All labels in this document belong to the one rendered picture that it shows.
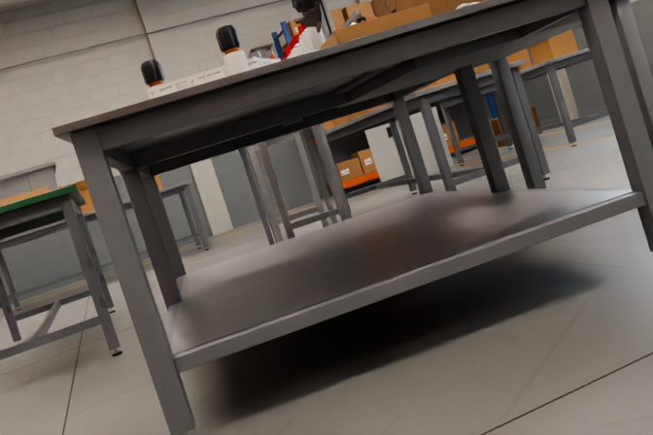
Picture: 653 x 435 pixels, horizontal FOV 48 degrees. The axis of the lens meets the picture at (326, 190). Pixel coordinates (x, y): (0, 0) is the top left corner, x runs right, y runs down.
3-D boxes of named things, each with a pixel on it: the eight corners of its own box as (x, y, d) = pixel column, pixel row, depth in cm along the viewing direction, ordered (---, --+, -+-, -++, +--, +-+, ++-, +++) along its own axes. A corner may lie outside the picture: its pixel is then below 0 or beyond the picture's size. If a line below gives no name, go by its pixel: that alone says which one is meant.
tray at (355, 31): (319, 66, 213) (315, 53, 213) (400, 42, 217) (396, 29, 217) (338, 45, 183) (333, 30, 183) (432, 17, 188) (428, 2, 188)
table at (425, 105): (340, 219, 651) (313, 136, 648) (418, 192, 675) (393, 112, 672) (454, 215, 441) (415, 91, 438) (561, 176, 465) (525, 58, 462)
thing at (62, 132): (133, 170, 375) (132, 166, 375) (400, 87, 400) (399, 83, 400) (53, 136, 169) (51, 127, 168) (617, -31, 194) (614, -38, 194)
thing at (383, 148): (382, 187, 894) (352, 92, 888) (420, 174, 923) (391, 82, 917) (415, 181, 832) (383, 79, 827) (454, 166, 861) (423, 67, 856)
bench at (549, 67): (454, 167, 837) (434, 103, 834) (512, 148, 861) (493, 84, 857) (572, 148, 627) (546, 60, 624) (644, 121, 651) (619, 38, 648)
